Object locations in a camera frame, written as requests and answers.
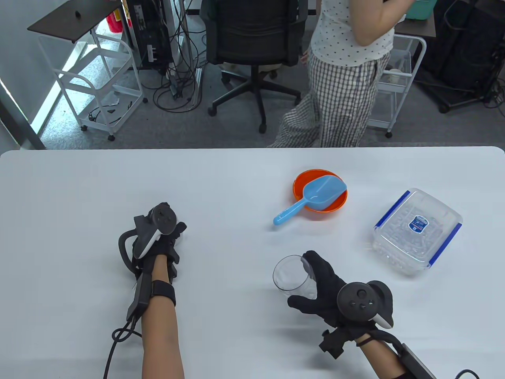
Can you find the white cart with dark top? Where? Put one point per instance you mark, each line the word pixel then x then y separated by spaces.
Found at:
pixel 422 27
pixel 67 19

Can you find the black wrist electronics box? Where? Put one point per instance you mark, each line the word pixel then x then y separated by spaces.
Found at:
pixel 139 296
pixel 418 365

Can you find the orange plastic bowl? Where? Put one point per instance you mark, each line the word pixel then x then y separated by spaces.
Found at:
pixel 298 185

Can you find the blue plastic scoop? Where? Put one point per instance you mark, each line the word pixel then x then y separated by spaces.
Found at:
pixel 323 193

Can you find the grey and white hand controller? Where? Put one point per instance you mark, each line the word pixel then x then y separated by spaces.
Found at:
pixel 163 217
pixel 357 302

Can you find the person's right forearm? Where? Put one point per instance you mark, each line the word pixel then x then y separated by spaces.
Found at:
pixel 380 361

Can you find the black office chair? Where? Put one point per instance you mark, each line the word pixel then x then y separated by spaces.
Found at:
pixel 252 31

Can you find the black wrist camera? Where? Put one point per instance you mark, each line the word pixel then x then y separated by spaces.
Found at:
pixel 333 345
pixel 173 273

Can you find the small white cup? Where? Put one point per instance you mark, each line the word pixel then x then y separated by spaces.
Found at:
pixel 395 77

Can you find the thin black wrist tie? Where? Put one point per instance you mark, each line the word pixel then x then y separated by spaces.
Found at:
pixel 365 341

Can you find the clear container with blue clips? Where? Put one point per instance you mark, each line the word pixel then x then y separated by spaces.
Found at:
pixel 394 256

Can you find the clear plastic shaker cup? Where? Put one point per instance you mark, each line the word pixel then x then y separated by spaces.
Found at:
pixel 290 276

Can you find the red fire extinguisher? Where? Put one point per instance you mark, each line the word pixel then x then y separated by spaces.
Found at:
pixel 115 21

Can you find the black computer tower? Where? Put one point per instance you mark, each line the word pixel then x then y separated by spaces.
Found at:
pixel 152 35

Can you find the black wristband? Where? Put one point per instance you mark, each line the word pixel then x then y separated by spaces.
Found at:
pixel 163 292

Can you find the person's right hand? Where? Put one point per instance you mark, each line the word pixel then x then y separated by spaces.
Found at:
pixel 325 292

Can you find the person's left hand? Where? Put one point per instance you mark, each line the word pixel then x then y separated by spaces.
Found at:
pixel 165 244

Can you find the clear plastic container lid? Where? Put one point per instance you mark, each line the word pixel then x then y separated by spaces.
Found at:
pixel 434 237

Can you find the person's left forearm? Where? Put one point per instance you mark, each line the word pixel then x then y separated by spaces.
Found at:
pixel 161 335

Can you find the teal plastic container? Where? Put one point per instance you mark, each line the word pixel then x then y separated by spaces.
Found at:
pixel 422 10

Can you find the black equipment stand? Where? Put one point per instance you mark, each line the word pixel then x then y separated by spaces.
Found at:
pixel 473 47

